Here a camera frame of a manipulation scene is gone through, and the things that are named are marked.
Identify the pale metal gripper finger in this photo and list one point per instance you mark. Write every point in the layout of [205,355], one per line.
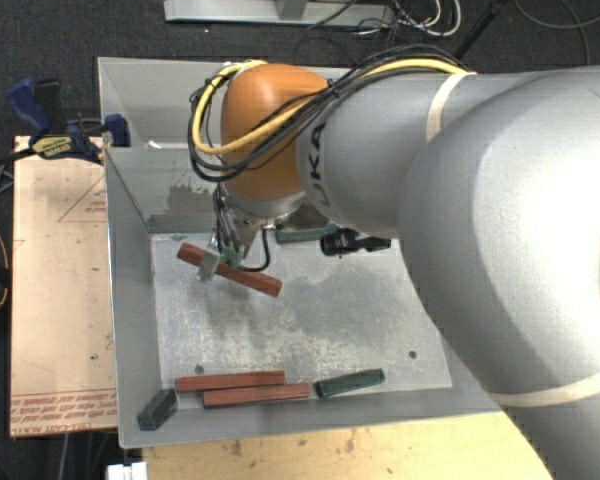
[209,266]

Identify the red-brown block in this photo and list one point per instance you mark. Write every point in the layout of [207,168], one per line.
[255,395]
[252,281]
[230,381]

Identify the dark green flat block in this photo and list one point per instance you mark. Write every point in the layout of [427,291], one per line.
[350,383]
[300,235]
[157,410]

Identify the grey metal bin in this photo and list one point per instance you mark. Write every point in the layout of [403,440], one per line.
[305,328]

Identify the brown cardboard board, red print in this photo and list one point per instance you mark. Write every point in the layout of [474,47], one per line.
[55,293]

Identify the black cylinder on white bracket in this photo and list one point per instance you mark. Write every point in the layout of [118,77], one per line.
[340,243]

